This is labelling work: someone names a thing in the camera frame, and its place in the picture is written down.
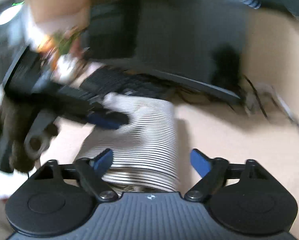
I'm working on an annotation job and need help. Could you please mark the black keyboard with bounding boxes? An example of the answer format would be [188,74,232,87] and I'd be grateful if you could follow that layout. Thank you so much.
[79,66,175,100]

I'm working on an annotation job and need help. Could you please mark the black monitor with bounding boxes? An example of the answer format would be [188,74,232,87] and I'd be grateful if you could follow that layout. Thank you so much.
[82,0,247,104]

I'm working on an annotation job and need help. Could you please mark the black cable bundle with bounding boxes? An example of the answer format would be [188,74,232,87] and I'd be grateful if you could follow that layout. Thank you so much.
[239,74,299,153]

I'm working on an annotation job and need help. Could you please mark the black white striped sweater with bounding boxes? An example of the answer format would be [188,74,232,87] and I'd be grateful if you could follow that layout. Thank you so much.
[76,93,179,194]

